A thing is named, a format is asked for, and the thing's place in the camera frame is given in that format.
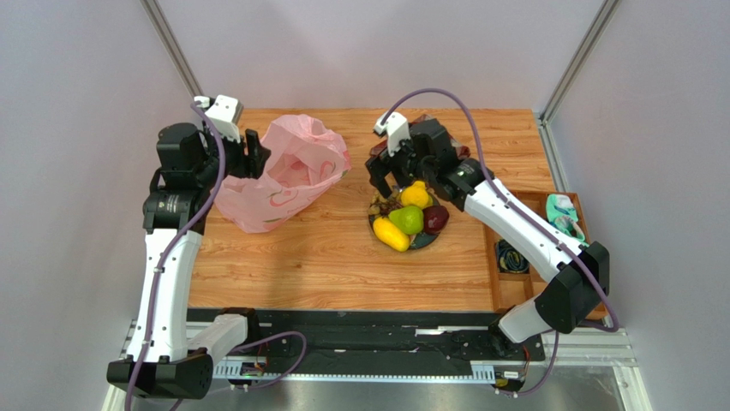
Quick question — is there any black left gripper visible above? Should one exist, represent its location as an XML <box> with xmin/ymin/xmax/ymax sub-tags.
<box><xmin>194</xmin><ymin>119</ymin><xmax>271</xmax><ymax>189</ymax></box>

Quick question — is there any fake grape bunch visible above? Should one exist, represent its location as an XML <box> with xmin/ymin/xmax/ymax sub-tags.
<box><xmin>367</xmin><ymin>191</ymin><xmax>403</xmax><ymax>217</ymax></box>

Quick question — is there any green fake fruit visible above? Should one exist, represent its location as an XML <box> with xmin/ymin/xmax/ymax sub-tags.
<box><xmin>388</xmin><ymin>205</ymin><xmax>424</xmax><ymax>235</ymax></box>

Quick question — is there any yellow fake mango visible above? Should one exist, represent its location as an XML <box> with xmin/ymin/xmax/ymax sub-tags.
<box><xmin>372</xmin><ymin>217</ymin><xmax>410</xmax><ymax>253</ymax></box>

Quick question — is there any pink plastic bag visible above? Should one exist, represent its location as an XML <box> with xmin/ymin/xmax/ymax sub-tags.
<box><xmin>214</xmin><ymin>115</ymin><xmax>351</xmax><ymax>234</ymax></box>

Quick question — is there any red fake apple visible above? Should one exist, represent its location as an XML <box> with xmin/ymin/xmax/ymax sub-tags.
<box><xmin>422</xmin><ymin>205</ymin><xmax>450</xmax><ymax>235</ymax></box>

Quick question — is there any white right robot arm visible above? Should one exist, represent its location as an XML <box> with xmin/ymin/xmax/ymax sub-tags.
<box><xmin>366</xmin><ymin>112</ymin><xmax>610</xmax><ymax>343</ymax></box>

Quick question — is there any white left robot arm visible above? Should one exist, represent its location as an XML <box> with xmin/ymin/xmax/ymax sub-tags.
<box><xmin>106</xmin><ymin>122</ymin><xmax>271</xmax><ymax>400</ymax></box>

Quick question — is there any red plaid cloth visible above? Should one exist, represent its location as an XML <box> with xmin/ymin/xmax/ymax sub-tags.
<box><xmin>368</xmin><ymin>114</ymin><xmax>472</xmax><ymax>164</ymax></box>

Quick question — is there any blue patterned rolled sock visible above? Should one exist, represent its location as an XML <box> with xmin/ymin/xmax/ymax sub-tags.
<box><xmin>494</xmin><ymin>239</ymin><xmax>530</xmax><ymax>274</ymax></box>

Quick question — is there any wooden compartment tray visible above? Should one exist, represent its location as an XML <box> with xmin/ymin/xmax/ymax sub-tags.
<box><xmin>481</xmin><ymin>188</ymin><xmax>609</xmax><ymax>320</ymax></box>

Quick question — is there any upper green white sock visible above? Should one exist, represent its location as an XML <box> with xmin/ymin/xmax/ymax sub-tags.
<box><xmin>546</xmin><ymin>194</ymin><xmax>588</xmax><ymax>245</ymax></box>

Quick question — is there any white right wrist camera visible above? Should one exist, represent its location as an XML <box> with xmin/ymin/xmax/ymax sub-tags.
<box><xmin>373</xmin><ymin>111</ymin><xmax>410</xmax><ymax>157</ymax></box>

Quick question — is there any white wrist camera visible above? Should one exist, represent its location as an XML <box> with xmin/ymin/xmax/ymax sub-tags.
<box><xmin>193</xmin><ymin>94</ymin><xmax>243</xmax><ymax>143</ymax></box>
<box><xmin>373</xmin><ymin>111</ymin><xmax>410</xmax><ymax>157</ymax></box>

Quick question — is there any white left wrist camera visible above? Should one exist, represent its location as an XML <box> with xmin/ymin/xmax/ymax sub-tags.
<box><xmin>193</xmin><ymin>94</ymin><xmax>243</xmax><ymax>143</ymax></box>

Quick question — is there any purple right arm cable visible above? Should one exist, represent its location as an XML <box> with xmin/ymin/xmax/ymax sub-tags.
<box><xmin>380</xmin><ymin>88</ymin><xmax>620</xmax><ymax>398</ymax></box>

